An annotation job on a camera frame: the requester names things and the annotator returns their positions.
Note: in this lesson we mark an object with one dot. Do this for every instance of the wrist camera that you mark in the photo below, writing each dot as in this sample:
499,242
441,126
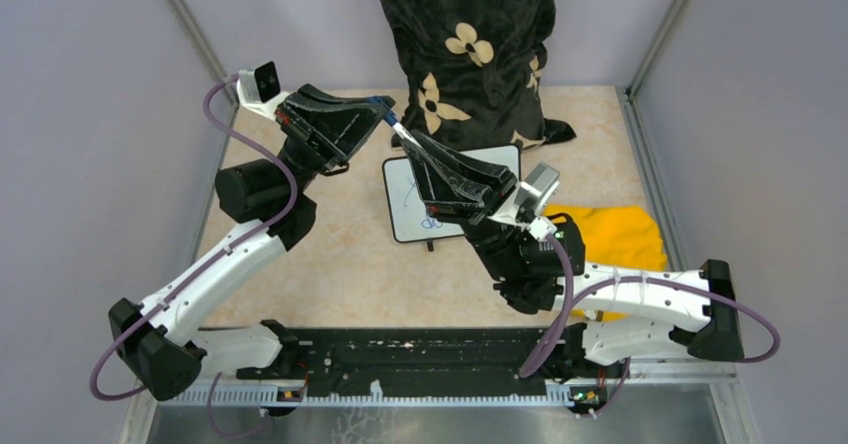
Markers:
526,202
259,89

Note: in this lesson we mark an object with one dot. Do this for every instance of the white toothed cable rail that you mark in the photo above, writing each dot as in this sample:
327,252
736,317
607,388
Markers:
279,394

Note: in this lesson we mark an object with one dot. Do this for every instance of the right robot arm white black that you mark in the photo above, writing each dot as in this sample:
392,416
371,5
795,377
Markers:
538,262

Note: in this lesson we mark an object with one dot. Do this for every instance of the aluminium frame post left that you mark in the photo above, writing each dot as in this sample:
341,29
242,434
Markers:
196,36

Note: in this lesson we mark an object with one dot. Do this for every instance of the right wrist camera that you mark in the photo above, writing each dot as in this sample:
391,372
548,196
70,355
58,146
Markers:
526,202

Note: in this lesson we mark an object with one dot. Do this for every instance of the white marker pen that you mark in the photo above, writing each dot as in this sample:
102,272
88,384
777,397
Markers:
402,138

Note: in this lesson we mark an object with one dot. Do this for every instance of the yellow cloth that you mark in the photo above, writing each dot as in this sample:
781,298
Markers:
617,236

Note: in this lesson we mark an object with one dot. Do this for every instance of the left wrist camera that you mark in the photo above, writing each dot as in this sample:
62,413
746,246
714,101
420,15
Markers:
259,89

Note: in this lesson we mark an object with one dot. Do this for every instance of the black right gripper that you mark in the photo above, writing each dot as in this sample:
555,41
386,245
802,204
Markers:
451,198

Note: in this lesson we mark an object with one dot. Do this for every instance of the white whiteboard black frame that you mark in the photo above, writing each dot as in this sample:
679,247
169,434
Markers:
409,220

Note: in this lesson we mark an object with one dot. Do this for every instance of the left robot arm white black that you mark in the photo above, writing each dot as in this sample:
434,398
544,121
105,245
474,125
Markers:
162,339

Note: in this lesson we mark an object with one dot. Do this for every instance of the black floral pillow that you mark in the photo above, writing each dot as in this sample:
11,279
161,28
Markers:
474,69

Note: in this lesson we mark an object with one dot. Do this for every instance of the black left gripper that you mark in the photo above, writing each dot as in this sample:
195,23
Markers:
332,127

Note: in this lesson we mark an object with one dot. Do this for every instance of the blue marker cap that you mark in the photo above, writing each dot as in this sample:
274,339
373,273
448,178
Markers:
385,105

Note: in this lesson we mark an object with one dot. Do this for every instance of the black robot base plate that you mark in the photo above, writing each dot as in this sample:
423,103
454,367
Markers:
421,362

